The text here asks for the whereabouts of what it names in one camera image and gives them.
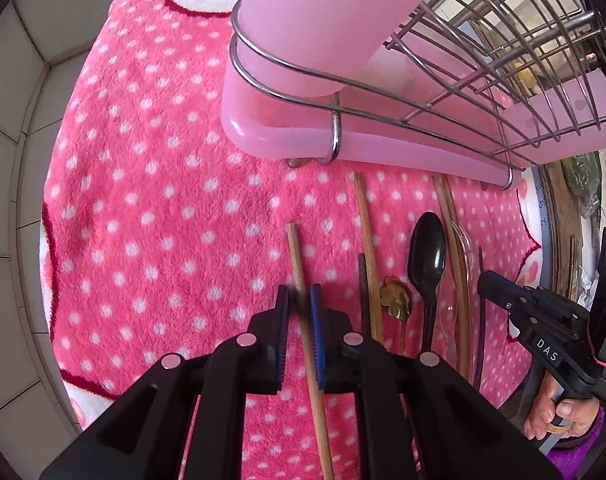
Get black plastic spoon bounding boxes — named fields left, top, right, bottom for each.
left=407, top=211, right=446, bottom=352

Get gold flower-shaped small spoon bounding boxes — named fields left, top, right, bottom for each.
left=380, top=276, right=412, bottom=356

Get pink plastic utensil cup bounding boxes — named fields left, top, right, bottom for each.
left=239, top=0, right=422, bottom=77

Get purple right sleeve forearm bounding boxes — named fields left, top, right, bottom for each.
left=547, top=408, right=604, bottom=480

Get pink plastic drip tray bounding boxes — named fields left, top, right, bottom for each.
left=222, top=44, right=606, bottom=188

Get dark thin chopstick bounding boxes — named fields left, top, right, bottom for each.
left=472, top=245, right=488, bottom=394

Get clear plastic spoon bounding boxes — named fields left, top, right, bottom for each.
left=436, top=304, right=457, bottom=348

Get metal wire utensil rack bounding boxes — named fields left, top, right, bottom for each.
left=228, top=0, right=606, bottom=192

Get pink polka dot blanket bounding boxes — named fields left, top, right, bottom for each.
left=38, top=0, right=545, bottom=480

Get right hand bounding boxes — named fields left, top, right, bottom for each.
left=523, top=373, right=600, bottom=440

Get dark brown chopstick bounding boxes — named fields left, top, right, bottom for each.
left=357, top=254, right=371, bottom=337

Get brown wooden chopstick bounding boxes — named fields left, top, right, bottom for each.
left=354, top=172, right=383, bottom=344
left=433, top=174, right=472, bottom=379
left=439, top=174, right=473, bottom=311

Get bagged green onions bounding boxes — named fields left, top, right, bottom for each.
left=561, top=151, right=602, bottom=219

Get clear plastic fork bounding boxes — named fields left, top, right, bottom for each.
left=452, top=222, right=474, bottom=281

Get cardboard covered shelf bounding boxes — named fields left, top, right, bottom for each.
left=533, top=162, right=583, bottom=301

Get light wooden chopstick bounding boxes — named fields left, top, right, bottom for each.
left=286, top=222, right=335, bottom=479

